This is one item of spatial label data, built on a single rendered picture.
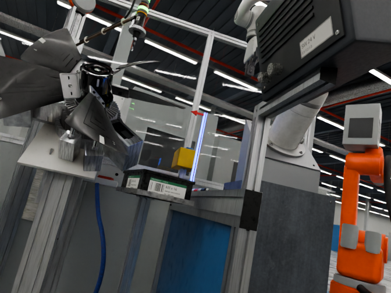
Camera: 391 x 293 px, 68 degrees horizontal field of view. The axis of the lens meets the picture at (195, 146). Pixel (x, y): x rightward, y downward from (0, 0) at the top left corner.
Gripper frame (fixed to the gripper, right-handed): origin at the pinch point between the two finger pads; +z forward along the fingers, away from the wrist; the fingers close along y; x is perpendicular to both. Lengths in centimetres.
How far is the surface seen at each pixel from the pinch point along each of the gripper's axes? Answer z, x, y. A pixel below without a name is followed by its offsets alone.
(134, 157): 49, 39, 1
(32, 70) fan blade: 30, 79, -9
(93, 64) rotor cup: 18, 62, -2
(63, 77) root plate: 28, 70, -5
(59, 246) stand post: 90, 61, 31
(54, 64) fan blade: 19, 78, 7
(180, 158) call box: 42, 18, 21
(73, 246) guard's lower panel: 96, 59, 70
